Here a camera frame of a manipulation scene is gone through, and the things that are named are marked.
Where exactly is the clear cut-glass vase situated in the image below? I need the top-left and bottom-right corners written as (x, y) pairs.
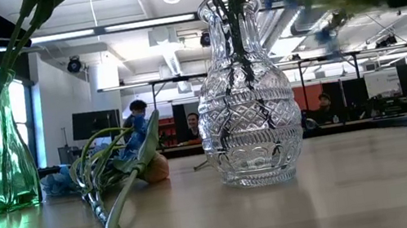
top-left (177, 0), bottom-right (314, 196)

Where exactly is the single pink tulip stem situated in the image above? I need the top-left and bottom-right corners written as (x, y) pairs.
top-left (72, 108), bottom-right (181, 228)

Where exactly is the pink tulip bunch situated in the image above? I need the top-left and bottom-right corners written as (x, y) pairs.
top-left (0, 0), bottom-right (111, 207)

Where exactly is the white sign board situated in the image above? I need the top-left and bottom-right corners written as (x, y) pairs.
top-left (363, 67), bottom-right (403, 101)

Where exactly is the seated person with cap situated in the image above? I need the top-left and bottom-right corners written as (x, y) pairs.
top-left (299, 90), bottom-right (339, 129)

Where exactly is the black ceiling spotlight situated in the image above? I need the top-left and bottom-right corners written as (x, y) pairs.
top-left (65, 55), bottom-right (86, 76)
top-left (197, 29), bottom-right (213, 49)

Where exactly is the long ceiling light strip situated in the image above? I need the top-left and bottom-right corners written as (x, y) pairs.
top-left (103, 11), bottom-right (198, 35)
top-left (0, 27), bottom-right (96, 53)

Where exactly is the person leaning over bench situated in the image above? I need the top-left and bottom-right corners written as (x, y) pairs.
top-left (118, 97), bottom-right (154, 145)

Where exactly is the black monitor on stand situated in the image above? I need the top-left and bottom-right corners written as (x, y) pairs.
top-left (69, 106), bottom-right (124, 144)

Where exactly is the seated person facing camera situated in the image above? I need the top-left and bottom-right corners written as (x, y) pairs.
top-left (175, 110), bottom-right (205, 148)

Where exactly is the black overhead rack frame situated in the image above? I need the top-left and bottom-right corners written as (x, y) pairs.
top-left (96, 70), bottom-right (213, 119)

